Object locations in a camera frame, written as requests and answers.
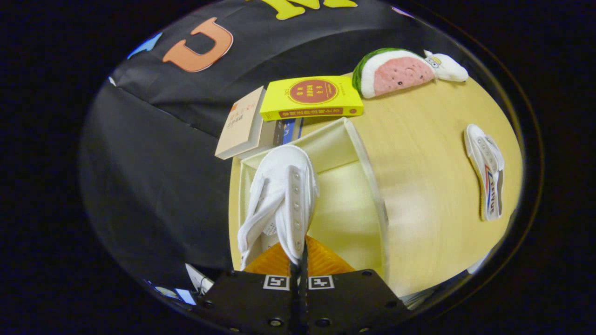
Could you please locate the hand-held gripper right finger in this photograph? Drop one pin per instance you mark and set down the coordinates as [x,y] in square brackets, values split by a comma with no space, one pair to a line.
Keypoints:
[349,302]

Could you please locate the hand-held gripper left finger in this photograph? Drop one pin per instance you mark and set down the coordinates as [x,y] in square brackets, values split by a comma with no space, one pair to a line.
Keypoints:
[251,302]

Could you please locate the beige fabric storage box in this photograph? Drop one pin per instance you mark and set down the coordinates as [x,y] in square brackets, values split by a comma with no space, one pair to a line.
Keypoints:
[344,209]

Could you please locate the white canvas shoe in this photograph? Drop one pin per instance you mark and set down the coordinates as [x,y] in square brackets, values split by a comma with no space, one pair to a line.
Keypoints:
[486,172]
[279,186]

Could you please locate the white device with black parts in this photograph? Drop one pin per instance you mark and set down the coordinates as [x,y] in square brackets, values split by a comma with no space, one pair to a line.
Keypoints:
[199,279]

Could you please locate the blue book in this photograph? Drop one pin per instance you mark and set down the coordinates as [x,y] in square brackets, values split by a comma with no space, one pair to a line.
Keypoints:
[288,131]

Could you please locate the beige book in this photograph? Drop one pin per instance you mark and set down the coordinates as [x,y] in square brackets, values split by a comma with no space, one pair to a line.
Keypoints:
[242,125]

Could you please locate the yellow book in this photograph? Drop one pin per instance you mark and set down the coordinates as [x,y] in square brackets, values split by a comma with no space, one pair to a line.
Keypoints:
[312,97]

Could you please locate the watermelon slice plush toy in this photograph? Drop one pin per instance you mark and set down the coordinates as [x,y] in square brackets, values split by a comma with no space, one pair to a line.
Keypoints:
[396,72]

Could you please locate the white plush toy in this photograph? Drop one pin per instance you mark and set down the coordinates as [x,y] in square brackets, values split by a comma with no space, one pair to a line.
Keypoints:
[449,69]

